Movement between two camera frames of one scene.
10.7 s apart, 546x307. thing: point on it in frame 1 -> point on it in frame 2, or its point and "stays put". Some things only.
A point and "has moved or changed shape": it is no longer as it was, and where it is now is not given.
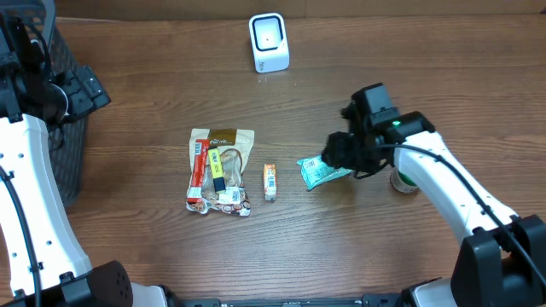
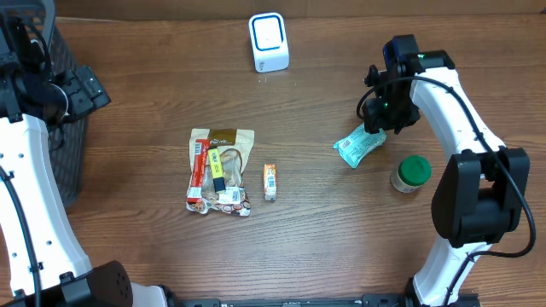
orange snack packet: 270,182 stays put
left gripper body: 79,102 stays put
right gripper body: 353,153 -> 394,110
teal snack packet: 316,172 has moved or changed shape
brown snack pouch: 217,158 stays put
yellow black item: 217,170 stays put
